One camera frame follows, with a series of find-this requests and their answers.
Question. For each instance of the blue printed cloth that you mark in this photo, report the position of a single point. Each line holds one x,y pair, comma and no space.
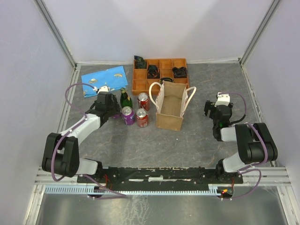
114,78

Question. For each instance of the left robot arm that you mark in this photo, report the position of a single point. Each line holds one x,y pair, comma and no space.
61,154

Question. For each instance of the rolled tie blue yellow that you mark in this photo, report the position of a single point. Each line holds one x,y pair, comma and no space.
166,79

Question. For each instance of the rolled tie black orange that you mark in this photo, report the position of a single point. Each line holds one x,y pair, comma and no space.
153,72

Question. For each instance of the rolled tie black right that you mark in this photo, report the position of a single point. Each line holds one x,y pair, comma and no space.
180,72

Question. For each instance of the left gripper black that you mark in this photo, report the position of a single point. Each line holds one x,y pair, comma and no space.
116,108

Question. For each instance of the aluminium frame rail front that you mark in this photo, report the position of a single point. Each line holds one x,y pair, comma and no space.
271,176

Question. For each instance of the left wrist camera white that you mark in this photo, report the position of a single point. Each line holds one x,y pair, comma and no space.
103,89

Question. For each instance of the green glass bottle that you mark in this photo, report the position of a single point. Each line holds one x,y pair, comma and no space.
125,99

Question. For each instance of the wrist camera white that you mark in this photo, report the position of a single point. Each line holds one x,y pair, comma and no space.
222,99
103,89

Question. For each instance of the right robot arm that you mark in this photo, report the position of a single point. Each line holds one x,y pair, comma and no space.
255,145

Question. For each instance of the red cola can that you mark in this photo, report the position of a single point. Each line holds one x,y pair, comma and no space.
143,101
142,117

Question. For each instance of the canvas burlap tote bag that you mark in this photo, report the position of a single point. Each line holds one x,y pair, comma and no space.
171,103

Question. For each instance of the rolled tie dark green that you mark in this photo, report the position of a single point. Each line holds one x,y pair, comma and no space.
139,62

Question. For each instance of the orange wooden divider tray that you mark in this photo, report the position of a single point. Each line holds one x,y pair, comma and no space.
141,81

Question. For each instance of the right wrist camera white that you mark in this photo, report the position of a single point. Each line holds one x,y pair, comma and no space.
222,99

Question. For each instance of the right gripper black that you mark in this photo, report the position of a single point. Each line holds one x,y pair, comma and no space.
208,106

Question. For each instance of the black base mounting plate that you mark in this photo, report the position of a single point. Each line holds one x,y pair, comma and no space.
159,178

